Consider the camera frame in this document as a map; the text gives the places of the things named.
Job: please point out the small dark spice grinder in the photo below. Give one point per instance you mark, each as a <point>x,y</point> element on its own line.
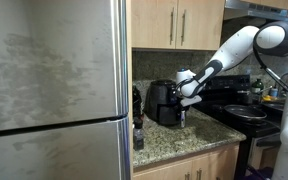
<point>138,135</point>

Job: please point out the light wood wall cabinet door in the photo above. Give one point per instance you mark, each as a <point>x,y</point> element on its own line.
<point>150,23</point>
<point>202,23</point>

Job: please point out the purple fabric item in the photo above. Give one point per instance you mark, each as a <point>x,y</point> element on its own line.
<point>260,173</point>

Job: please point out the light wood base cabinet door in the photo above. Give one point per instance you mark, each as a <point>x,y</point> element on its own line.
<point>217,163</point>
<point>164,172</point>

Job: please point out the black electric stove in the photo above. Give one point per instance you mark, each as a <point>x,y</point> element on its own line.
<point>224,86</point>

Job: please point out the small blue soap bottle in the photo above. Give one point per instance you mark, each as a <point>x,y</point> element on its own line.
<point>274,92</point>

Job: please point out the yellow sponge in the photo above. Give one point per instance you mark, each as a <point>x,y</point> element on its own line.
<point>268,98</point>

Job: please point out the stainless steel refrigerator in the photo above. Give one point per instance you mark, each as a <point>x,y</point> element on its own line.
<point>50,83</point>

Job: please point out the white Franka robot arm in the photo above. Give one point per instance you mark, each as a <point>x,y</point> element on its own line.
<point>234,50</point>

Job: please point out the black frying pan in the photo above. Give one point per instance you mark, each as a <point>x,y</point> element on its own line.
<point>245,111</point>

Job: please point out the black air fryer drawer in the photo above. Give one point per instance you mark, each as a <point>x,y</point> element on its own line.
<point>167,116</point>

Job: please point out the green glass bottle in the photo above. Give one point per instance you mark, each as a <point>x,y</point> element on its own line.
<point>257,87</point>

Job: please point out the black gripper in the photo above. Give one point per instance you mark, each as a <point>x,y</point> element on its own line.
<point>184,108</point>

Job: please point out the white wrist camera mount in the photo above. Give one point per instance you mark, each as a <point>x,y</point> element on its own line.
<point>191,100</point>

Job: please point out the curved metal faucet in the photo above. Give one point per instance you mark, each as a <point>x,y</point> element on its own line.
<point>281,77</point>

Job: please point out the dark glass bottle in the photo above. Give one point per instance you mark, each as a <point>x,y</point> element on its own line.
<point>136,103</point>

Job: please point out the small dark cooking pot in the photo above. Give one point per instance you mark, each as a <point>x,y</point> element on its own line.
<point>244,97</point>

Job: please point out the black air fryer body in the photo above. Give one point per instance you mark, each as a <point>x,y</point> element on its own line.
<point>159,93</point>

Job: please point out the wide dark skillet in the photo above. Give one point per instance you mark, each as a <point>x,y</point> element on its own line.
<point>275,106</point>

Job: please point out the stainless steel range hood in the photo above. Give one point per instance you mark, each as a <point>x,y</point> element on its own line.
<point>247,11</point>

